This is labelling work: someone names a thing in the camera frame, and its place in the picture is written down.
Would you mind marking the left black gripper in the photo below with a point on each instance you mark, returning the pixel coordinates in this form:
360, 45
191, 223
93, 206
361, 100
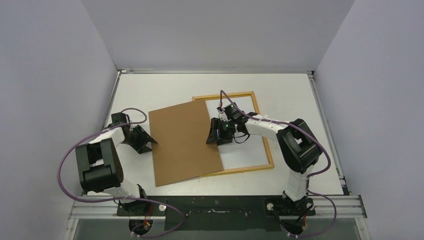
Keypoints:
145, 138

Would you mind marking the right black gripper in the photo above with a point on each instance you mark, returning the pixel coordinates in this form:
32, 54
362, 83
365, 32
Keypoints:
222, 131

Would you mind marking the yellow wooden picture frame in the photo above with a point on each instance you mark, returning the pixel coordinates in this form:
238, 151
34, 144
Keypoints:
265, 141

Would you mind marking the blue building photo print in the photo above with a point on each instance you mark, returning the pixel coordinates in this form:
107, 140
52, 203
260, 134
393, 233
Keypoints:
247, 154

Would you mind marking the brown frame backing board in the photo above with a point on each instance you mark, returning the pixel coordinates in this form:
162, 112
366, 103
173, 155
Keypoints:
180, 152

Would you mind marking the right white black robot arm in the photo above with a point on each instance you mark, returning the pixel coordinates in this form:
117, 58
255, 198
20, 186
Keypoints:
299, 152

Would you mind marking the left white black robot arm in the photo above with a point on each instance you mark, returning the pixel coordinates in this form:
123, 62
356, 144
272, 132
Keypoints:
100, 169

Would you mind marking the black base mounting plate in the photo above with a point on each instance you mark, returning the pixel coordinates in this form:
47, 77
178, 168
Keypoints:
218, 213

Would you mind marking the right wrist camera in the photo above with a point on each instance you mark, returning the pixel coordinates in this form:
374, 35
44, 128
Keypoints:
229, 113

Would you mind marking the aluminium front rail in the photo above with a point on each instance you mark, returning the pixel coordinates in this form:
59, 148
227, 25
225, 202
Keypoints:
346, 207

